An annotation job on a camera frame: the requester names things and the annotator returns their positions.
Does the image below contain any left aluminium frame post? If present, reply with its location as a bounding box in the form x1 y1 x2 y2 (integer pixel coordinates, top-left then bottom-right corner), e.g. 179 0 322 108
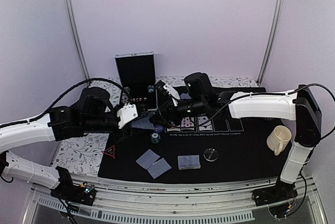
64 0 90 79

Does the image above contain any face-up diamonds card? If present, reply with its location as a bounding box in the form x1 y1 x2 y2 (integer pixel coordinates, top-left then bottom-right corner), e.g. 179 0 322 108
181 117 196 132

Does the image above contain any right aluminium frame post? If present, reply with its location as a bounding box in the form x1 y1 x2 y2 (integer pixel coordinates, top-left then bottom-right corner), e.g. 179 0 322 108
256 0 284 85

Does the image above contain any purple small blind button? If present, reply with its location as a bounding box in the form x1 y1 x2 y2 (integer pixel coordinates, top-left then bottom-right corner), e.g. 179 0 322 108
153 125 164 133

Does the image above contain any blue patterned card deck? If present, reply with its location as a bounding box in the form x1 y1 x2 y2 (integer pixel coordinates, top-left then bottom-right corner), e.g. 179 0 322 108
131 115 154 130

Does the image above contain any green poker chip pile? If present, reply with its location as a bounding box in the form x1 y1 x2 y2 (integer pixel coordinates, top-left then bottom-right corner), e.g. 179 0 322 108
150 132 161 143

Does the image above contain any red triangle all-in marker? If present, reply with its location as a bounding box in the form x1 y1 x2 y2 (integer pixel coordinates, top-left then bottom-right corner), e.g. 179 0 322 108
103 145 115 159

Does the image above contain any red dice row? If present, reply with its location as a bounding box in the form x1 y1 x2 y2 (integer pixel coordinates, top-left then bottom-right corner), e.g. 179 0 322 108
131 97 147 102

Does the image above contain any cream ribbed mug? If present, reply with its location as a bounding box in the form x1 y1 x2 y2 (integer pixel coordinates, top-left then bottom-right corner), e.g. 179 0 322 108
266 125 292 156

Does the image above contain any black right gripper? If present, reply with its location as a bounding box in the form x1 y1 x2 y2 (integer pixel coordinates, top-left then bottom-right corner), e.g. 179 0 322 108
149 97 206 129

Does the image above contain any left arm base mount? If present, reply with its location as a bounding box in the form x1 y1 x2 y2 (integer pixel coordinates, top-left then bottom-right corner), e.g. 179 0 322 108
50 166 96 206

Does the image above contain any black poker mat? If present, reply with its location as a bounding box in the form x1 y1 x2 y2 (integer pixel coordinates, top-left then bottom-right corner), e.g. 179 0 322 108
97 85 301 186

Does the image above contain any aluminium poker chip case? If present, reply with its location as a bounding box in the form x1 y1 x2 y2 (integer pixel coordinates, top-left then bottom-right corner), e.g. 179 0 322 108
115 51 157 110

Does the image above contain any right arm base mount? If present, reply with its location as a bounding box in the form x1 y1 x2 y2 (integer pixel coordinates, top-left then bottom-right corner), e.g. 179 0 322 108
251 180 298 206

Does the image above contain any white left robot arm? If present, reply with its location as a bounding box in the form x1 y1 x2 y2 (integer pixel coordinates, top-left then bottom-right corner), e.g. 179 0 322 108
1 87 146 200

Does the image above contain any short poker chip stack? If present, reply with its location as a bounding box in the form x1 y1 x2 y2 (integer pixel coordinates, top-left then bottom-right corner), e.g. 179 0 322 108
147 85 155 94

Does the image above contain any floral white tablecloth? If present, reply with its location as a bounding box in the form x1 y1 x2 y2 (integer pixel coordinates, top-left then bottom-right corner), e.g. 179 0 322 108
52 76 259 177

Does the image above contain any face-up king card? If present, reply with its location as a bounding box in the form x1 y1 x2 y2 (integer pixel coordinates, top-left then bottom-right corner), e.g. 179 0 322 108
166 127 181 132

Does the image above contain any aluminium frame post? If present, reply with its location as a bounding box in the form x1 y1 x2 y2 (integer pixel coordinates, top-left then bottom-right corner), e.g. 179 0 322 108
64 0 90 79
256 0 284 85

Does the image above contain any clear dealer button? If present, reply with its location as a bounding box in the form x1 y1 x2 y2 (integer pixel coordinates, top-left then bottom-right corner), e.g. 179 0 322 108
204 148 219 162

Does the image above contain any face-up clubs card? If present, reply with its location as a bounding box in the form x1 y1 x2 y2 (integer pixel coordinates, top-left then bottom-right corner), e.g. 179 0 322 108
197 116 213 132

